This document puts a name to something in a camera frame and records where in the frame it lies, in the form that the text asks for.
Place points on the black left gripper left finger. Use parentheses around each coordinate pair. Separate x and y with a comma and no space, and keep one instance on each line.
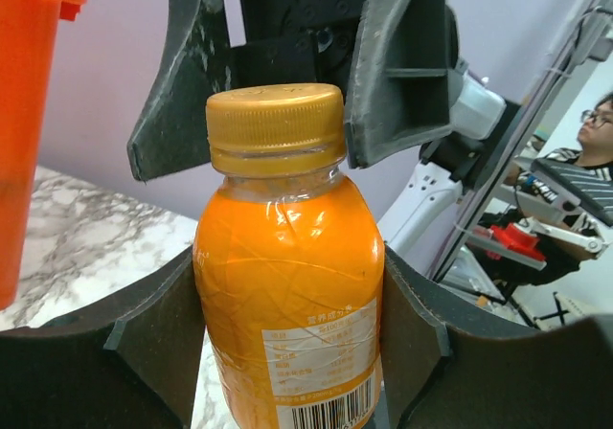
(129,360)

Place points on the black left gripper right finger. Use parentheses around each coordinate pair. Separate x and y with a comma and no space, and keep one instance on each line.
(450,364)

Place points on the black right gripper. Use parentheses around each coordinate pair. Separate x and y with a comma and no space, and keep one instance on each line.
(398,89)

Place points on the small orange juice bottle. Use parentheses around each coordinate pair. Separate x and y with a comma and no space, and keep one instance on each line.
(288,262)

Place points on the orange plastic bin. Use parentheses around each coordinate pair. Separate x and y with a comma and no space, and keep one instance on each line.
(28,36)

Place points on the background equipment with red part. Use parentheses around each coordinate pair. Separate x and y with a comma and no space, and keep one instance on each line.
(577,191)

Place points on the person with glasses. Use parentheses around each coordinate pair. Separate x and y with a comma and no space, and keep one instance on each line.
(594,155)

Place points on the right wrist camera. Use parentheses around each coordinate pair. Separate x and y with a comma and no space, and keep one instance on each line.
(474,109)

